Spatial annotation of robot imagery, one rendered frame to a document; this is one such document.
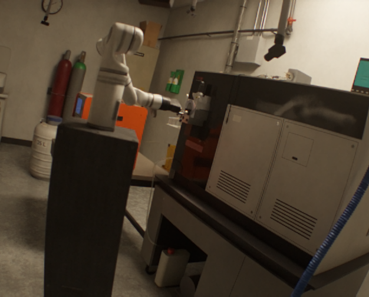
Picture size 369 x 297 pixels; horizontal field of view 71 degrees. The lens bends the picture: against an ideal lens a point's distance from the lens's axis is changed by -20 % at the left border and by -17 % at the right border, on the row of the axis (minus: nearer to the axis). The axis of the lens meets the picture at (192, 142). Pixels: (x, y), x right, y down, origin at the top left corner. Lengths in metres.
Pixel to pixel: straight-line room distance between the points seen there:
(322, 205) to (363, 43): 1.68
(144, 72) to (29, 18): 2.13
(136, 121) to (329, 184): 1.28
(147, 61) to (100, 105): 3.99
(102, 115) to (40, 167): 2.68
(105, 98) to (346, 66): 2.05
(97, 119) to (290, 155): 0.76
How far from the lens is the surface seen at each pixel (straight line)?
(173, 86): 4.33
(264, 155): 1.36
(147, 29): 4.92
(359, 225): 1.38
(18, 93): 4.89
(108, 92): 0.90
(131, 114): 1.94
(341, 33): 2.71
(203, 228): 1.55
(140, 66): 4.83
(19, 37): 4.89
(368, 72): 1.23
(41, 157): 3.51
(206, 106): 1.72
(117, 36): 0.91
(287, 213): 1.26
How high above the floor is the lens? 1.24
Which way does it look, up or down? 7 degrees down
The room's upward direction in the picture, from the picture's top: 14 degrees clockwise
